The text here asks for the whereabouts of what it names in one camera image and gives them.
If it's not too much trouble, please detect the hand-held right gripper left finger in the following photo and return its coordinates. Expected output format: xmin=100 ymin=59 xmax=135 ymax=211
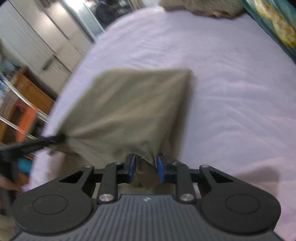
xmin=59 ymin=153 xmax=137 ymax=204

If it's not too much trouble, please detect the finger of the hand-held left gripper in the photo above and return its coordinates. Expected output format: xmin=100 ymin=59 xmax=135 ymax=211
xmin=0 ymin=135 xmax=66 ymax=160

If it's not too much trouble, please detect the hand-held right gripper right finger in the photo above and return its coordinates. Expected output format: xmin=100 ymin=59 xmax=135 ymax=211
xmin=156 ymin=153 xmax=235 ymax=204

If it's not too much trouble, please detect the khaki t-shirt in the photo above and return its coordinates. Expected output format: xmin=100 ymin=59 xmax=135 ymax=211
xmin=43 ymin=68 xmax=193 ymax=190

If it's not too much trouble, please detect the person's left hand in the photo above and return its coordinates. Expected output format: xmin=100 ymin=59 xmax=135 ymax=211
xmin=0 ymin=178 xmax=22 ymax=193

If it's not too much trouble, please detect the blue container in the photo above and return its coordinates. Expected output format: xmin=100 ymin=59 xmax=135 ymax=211
xmin=18 ymin=159 xmax=31 ymax=175

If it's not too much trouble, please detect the wooden desk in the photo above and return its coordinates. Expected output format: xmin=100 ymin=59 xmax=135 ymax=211
xmin=0 ymin=67 xmax=56 ymax=144

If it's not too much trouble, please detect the bed with lilac quilted cover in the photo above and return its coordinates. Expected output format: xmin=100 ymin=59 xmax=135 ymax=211
xmin=29 ymin=6 xmax=296 ymax=239

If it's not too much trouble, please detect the beige wardrobe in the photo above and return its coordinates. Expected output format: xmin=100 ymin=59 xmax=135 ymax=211
xmin=0 ymin=0 xmax=95 ymax=84

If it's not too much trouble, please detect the washing machine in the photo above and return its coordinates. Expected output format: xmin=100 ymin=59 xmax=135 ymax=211
xmin=95 ymin=0 xmax=134 ymax=26

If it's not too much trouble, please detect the speckled brown knit sweater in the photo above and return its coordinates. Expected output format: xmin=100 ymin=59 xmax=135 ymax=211
xmin=160 ymin=0 xmax=247 ymax=19

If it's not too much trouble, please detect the teal printed blanket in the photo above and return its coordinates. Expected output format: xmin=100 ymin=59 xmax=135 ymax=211
xmin=242 ymin=0 xmax=296 ymax=62

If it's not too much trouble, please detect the orange chair with metal frame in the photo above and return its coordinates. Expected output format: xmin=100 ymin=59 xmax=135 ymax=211
xmin=0 ymin=76 xmax=51 ymax=143

